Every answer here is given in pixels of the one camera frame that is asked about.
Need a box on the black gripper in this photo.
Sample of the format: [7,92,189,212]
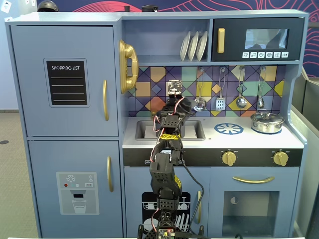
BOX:
[167,96,195,117]

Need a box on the metal skimmer spoon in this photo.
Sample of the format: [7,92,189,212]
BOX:
[194,66,207,112]

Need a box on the gray toy sink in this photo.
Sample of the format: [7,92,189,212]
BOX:
[135,119,206,141]

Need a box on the metal slotted spatula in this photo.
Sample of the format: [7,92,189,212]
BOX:
[215,66,228,111]

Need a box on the metal ladle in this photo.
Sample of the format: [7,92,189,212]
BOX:
[236,66,248,109]

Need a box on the gray toy plate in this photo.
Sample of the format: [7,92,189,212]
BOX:
[196,30,209,61]
[179,31,191,62]
[187,31,200,62]

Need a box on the gold stove knob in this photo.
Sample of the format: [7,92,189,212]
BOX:
[273,151,290,167]
[221,151,238,167]

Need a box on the gold toy telephone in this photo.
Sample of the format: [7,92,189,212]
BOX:
[118,39,139,95]

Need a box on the small metal spoon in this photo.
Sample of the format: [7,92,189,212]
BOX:
[257,65,266,109]

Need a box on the black microwave door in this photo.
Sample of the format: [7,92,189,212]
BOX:
[211,17,306,62]

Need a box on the stainless steel pot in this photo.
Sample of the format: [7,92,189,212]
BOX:
[250,112,285,134]

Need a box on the blue dishwasher door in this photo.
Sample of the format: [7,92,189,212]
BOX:
[124,166,210,239]

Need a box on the black cylinder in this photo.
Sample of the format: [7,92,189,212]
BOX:
[142,4,159,13]

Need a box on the blue oven door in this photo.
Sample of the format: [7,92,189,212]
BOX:
[209,167,300,239]

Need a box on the black white dishwasher sticker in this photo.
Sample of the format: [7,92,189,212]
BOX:
[141,191,191,234]

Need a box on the blue toy kitchen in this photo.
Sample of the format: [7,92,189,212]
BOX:
[4,9,308,239]

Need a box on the black shopping list board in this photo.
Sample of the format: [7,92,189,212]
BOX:
[46,60,88,106]

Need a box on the robot controller board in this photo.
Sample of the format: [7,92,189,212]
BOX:
[155,227,176,239]

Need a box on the gray partition cabinet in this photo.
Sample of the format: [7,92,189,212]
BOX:
[290,69,319,239]

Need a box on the blue fridge door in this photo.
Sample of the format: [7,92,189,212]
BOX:
[10,24,119,137]

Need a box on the blue freezer door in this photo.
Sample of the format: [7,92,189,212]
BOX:
[27,140,124,239]

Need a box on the gray water dispenser sticker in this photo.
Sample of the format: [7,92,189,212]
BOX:
[55,171,100,216]

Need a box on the black helmet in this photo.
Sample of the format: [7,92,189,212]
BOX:
[37,0,59,12]

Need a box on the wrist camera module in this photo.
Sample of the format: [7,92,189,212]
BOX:
[167,79,183,97]

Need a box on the red white servo cable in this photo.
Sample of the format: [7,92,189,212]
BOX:
[152,114,165,137]

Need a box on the gold microwave handle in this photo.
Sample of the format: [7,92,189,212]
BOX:
[217,27,226,54]

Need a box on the gold fridge door handle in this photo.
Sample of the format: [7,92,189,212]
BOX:
[102,79,110,122]

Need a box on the thick black cable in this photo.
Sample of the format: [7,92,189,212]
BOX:
[180,159,205,236]

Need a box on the gold oven door handle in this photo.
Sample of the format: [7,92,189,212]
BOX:
[232,176,276,185]

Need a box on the gold freezer door handle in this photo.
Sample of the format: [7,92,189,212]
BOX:
[106,156,114,193]

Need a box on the gold dishwasher door handle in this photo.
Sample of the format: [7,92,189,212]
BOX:
[196,190,203,225]

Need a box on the white wall socket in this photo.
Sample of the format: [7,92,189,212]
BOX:
[0,0,12,13]

